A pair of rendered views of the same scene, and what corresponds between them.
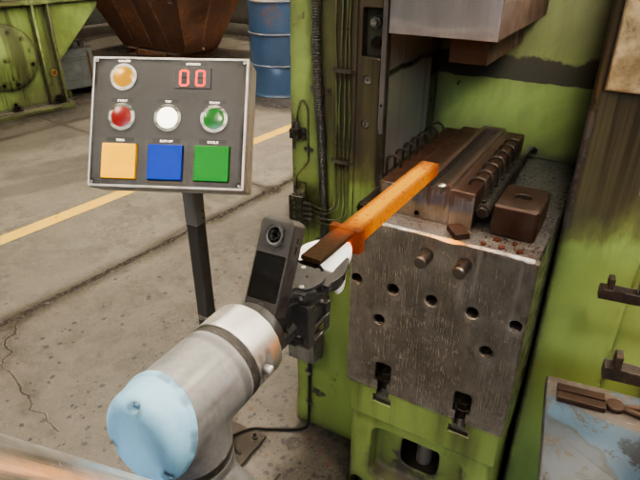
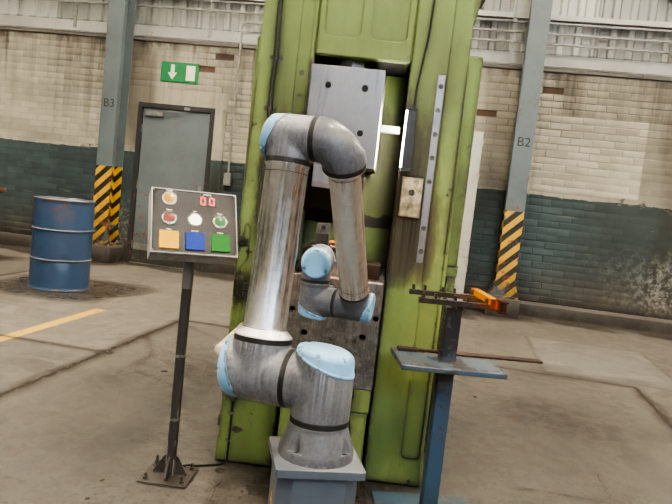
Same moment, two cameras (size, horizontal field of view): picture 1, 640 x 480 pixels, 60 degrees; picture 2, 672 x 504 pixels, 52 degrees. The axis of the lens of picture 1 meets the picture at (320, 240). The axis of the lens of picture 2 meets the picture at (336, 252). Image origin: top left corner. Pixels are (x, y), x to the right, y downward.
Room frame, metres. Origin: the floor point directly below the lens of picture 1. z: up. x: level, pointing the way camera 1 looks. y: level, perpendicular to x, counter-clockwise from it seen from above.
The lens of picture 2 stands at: (-1.54, 1.03, 1.27)
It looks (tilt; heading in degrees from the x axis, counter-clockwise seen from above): 5 degrees down; 334
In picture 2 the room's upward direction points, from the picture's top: 6 degrees clockwise
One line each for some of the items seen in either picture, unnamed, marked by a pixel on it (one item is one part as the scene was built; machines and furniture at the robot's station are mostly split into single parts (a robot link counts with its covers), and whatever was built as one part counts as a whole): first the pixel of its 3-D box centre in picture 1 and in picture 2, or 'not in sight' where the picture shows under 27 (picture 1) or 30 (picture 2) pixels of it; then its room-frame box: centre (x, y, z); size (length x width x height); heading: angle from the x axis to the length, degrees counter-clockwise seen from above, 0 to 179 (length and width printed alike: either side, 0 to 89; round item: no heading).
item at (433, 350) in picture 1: (467, 269); (336, 319); (1.20, -0.37, 0.69); 0.56 x 0.38 x 0.45; 150
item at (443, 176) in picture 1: (470, 154); not in sight; (1.20, -0.34, 0.99); 0.42 x 0.05 x 0.01; 150
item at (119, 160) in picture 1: (119, 161); (168, 239); (1.12, 0.43, 1.01); 0.07 x 0.05 x 0.07; 85
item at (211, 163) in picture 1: (211, 164); (220, 243); (1.11, 0.23, 1.01); 0.07 x 0.05 x 0.07; 85
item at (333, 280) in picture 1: (324, 276); not in sight; (0.58, -0.01, 1.06); 0.09 x 0.05 x 0.02; 147
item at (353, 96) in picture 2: not in sight; (355, 123); (1.19, -0.35, 1.56); 0.42 x 0.39 x 0.40; 150
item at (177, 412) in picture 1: (184, 402); (317, 262); (0.39, 0.13, 1.04); 0.12 x 0.09 x 0.10; 150
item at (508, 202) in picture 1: (520, 212); (369, 270); (1.00, -0.40, 0.95); 0.12 x 0.08 x 0.06; 150
